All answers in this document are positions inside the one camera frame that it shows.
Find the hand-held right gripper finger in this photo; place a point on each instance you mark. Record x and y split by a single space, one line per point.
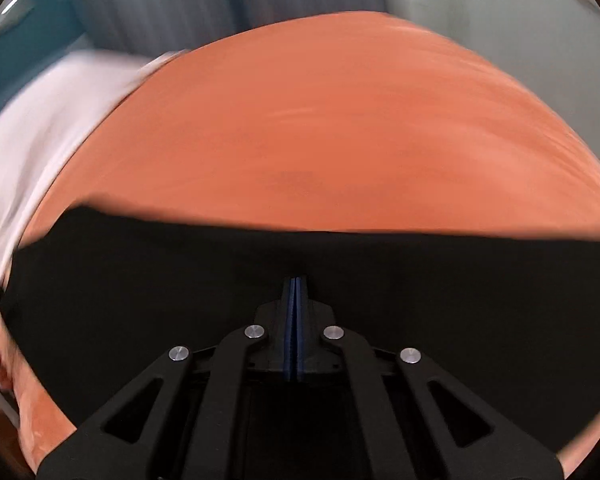
300 320
288 320

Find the black pants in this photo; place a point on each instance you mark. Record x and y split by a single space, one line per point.
130 285

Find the white pillow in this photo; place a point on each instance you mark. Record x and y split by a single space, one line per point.
45 125

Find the grey curtain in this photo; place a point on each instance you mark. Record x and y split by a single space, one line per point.
180 0

